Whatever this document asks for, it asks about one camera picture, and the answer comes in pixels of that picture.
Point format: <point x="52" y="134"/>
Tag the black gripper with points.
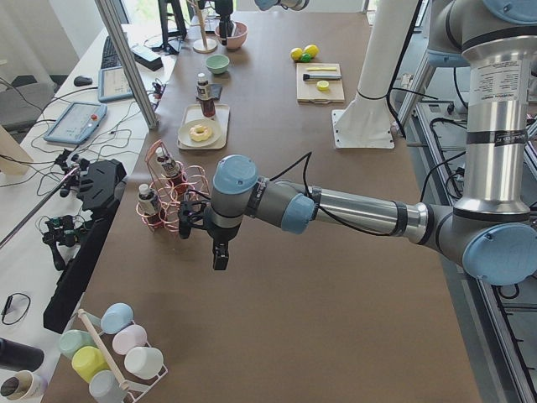
<point x="221" y="235"/>
<point x="226" y="18"/>

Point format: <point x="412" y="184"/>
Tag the tea bottle white cap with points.
<point x="208" y="108"/>

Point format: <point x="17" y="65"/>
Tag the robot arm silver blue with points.
<point x="487" y="230"/>
<point x="264" y="5"/>

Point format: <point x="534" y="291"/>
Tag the pink ice bowl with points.
<point x="238" y="37"/>

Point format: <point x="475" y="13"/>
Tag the wooden mug tree stand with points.
<point x="204" y="45"/>

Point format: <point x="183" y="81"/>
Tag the green ceramic bowl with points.
<point x="217" y="64"/>

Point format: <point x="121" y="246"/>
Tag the grey folded cloth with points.
<point x="211" y="91"/>

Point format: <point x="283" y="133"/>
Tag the green lime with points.
<point x="306" y="58"/>

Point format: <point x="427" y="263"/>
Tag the whole yellow lemon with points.
<point x="312" y="50"/>

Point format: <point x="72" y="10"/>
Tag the yellow plastic knife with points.
<point x="322" y="68"/>

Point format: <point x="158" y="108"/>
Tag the steel muddler black tip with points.
<point x="321" y="77"/>

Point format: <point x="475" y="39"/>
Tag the white round plate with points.
<point x="184" y="137"/>

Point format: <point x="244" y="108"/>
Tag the bamboo cutting board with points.
<point x="306" y="90"/>

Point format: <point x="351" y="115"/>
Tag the half lemon slice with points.
<point x="323" y="86"/>

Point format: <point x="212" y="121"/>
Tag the black keyboard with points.
<point x="110" y="57"/>

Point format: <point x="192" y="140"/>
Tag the light blue cup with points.
<point x="116" y="317"/>

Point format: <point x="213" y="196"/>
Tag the pink cup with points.
<point x="130" y="337"/>

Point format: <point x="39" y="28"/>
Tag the blue teach pendant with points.
<point x="77" y="123"/>
<point x="113" y="85"/>

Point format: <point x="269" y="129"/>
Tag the white cup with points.
<point x="144" y="362"/>

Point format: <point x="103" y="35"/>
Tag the black computer mouse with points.
<point x="82" y="81"/>

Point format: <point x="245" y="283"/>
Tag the yellow green cup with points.
<point x="87" y="362"/>

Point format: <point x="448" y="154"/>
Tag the mint green cup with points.
<point x="73" y="340"/>

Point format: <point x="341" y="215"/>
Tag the grey blue cup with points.
<point x="104" y="388"/>

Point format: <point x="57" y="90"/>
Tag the black cylinder bottle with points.
<point x="17" y="357"/>

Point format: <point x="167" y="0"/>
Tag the paper cup brown inside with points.
<point x="24" y="385"/>

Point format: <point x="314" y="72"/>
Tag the copper wire bottle rack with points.
<point x="195" y="187"/>

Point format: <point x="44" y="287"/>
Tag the glazed ring donut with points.
<point x="200" y="133"/>

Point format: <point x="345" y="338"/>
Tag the aluminium frame post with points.
<point x="114" y="28"/>

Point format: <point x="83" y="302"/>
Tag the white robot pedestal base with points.
<point x="366" y="122"/>

